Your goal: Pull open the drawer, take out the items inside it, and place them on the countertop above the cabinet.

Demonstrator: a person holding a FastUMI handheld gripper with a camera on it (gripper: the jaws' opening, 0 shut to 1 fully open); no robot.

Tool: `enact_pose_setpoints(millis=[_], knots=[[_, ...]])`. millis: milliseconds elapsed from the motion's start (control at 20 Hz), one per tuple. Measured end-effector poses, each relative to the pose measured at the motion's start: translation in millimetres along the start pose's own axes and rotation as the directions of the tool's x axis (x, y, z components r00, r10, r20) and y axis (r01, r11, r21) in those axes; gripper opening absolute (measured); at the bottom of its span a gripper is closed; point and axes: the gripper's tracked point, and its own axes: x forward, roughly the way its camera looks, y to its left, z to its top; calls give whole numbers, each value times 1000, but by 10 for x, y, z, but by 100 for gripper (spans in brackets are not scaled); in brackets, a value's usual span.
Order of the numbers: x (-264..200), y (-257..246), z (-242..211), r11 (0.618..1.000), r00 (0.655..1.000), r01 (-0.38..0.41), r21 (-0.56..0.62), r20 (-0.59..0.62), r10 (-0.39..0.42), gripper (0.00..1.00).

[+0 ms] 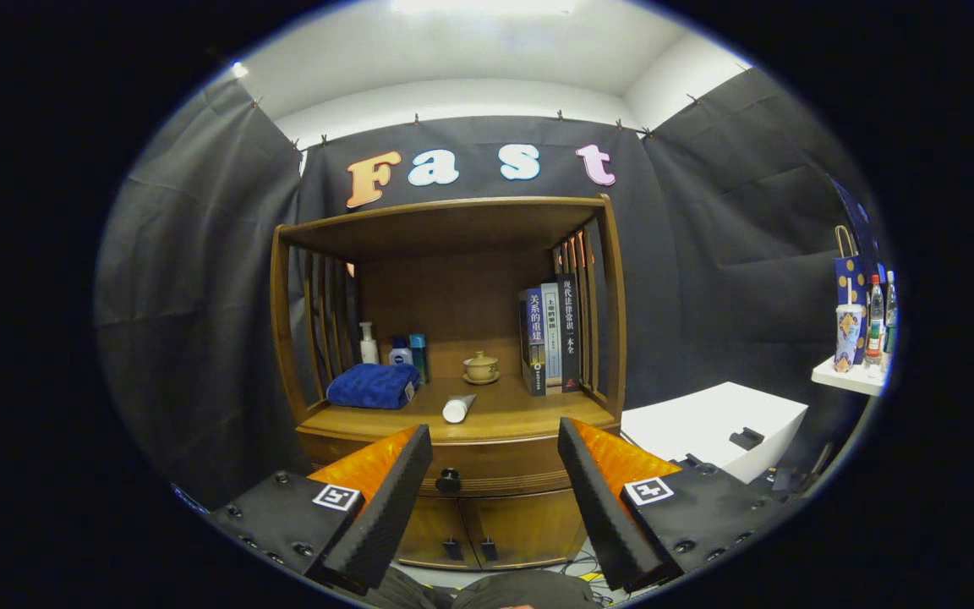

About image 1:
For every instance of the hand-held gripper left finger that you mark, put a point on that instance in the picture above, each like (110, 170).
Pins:
(390, 507)

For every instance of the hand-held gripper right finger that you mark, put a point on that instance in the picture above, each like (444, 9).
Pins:
(604, 507)

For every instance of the wooden drawer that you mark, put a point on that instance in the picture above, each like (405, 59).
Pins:
(495, 465)

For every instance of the white face wash tube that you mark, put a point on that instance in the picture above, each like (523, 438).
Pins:
(457, 410)

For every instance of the wooden cabinet door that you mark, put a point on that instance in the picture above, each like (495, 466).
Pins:
(529, 529)
(432, 533)

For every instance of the wooden countertop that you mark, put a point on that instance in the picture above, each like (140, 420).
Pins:
(512, 414)

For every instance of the wooden cabinet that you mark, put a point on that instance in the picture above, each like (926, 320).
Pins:
(453, 296)

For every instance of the person's grey trousers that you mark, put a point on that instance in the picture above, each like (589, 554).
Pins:
(529, 589)

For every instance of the white box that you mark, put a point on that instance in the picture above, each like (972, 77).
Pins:
(690, 423)

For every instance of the blue towel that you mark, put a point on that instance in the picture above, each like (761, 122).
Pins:
(373, 387)

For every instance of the white bottle with blue cap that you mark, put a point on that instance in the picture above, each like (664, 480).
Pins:
(401, 355)

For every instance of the teal bottle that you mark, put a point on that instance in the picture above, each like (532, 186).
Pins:
(418, 351)

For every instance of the white pump bottle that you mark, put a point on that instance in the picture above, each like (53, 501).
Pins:
(369, 348)

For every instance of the beige lidded teacup with saucer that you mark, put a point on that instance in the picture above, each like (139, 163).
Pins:
(481, 368)

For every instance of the black spine book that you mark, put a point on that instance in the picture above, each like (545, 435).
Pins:
(570, 330)

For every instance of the pale spine book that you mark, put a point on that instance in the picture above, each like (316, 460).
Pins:
(552, 334)

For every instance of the blue spine book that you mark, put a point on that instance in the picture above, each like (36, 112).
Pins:
(534, 338)

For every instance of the black backdrop cloth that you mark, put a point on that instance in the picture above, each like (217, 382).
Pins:
(707, 254)

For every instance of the white shelf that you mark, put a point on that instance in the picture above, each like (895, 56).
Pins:
(846, 378)

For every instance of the clear bottle with green label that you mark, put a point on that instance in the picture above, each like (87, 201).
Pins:
(889, 317)

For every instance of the dark blue paper bag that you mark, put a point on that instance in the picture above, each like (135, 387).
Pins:
(859, 211)

